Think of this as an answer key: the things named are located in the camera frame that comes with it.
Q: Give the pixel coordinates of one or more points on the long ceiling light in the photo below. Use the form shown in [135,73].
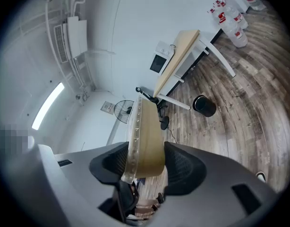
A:
[48,106]

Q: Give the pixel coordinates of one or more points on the white microwave oven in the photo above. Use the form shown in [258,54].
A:
[160,60]

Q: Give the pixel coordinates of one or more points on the black standing fan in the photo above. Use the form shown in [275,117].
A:
[122,110]

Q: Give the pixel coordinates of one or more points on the wooden table with white legs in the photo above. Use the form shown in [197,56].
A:
[180,53]

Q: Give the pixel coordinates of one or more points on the wall notice sign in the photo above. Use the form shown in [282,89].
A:
[108,107]

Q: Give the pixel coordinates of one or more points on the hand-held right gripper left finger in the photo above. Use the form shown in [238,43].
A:
[74,174]

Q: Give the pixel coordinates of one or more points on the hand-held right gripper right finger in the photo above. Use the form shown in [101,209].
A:
[206,185]

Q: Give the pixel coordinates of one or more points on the white shoe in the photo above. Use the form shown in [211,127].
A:
[261,176]

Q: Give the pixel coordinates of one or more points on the white air conditioner unit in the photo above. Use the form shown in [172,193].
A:
[75,35]

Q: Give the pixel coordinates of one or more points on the cardboard box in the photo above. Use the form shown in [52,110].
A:
[145,210]

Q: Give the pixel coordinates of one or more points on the black round trash bin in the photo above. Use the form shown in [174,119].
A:
[207,109]

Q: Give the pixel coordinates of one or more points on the white ceiling pipes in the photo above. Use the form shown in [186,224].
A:
[79,74]

